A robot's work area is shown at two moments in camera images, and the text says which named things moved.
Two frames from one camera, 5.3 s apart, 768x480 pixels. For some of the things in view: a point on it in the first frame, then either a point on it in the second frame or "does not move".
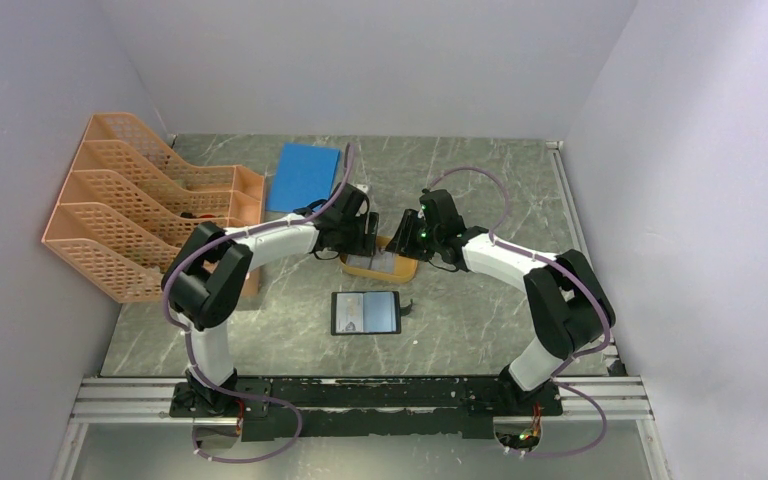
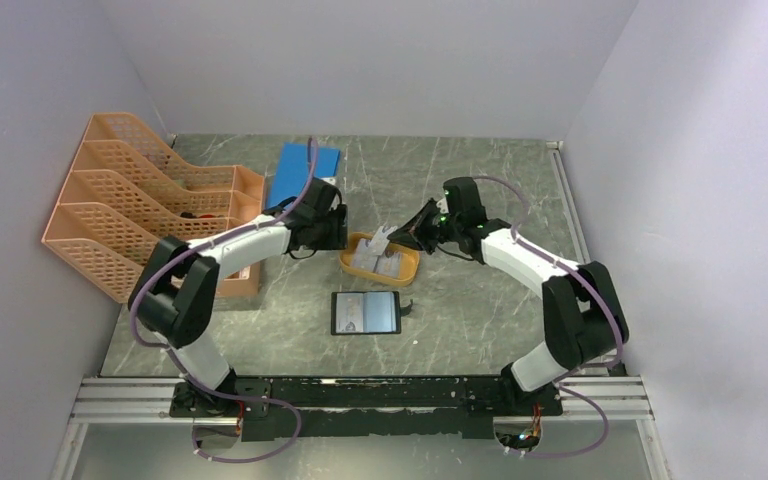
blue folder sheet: (303, 175) does not move
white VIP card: (350, 312) does not move
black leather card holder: (382, 312) does not move
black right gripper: (402, 242) to (413, 234)
